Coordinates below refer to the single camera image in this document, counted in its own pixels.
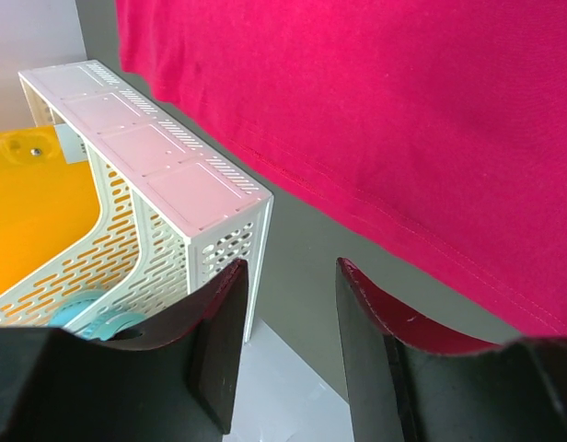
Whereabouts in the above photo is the teal object in organizer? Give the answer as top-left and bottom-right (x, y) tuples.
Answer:
(47, 289), (145, 341)

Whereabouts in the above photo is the white file organizer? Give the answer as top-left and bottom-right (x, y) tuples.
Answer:
(0, 61), (273, 332)

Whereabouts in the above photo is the orange plastic folder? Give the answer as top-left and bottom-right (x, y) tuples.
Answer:
(0, 123), (142, 303)

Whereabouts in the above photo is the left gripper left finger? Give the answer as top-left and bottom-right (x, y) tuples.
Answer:
(0, 260), (249, 441)

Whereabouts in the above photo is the red t shirt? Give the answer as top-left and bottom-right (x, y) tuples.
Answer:
(116, 1), (567, 336)

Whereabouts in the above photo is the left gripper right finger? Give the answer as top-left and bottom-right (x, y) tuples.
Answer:
(336, 259), (567, 441)

